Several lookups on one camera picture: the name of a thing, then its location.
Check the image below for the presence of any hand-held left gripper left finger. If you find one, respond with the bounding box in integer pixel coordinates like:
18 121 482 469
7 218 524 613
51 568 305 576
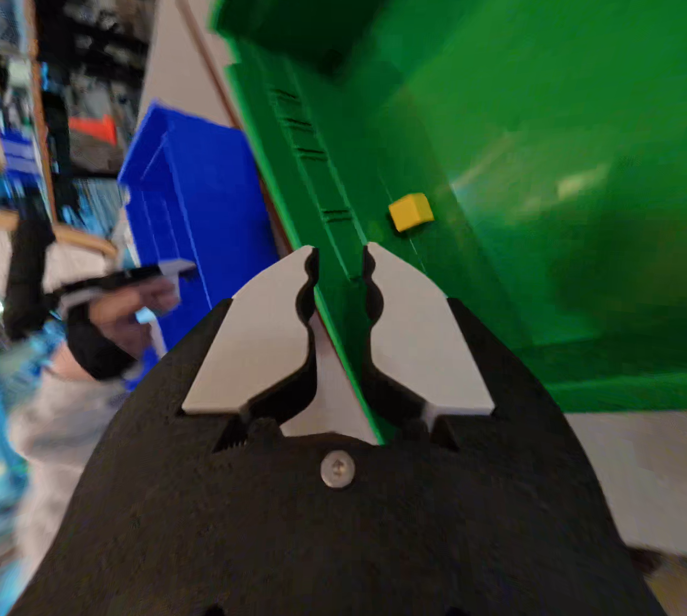
181 246 320 440

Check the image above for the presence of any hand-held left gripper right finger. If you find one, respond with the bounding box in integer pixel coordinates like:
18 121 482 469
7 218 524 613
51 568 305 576
361 243 496 440

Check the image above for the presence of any small yellow cube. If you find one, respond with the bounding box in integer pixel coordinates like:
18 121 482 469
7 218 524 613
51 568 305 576
388 193 434 233

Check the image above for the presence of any green plastic bin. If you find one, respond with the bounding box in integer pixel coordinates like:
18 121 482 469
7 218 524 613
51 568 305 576
209 0 687 446

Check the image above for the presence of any grey desk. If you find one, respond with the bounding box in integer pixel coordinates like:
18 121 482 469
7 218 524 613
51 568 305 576
279 305 687 558

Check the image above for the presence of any black handheld device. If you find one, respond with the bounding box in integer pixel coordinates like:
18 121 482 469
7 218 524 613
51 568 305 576
59 259 199 308

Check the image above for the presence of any blue plastic bin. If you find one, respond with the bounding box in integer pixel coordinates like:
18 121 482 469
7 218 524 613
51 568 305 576
118 101 280 391

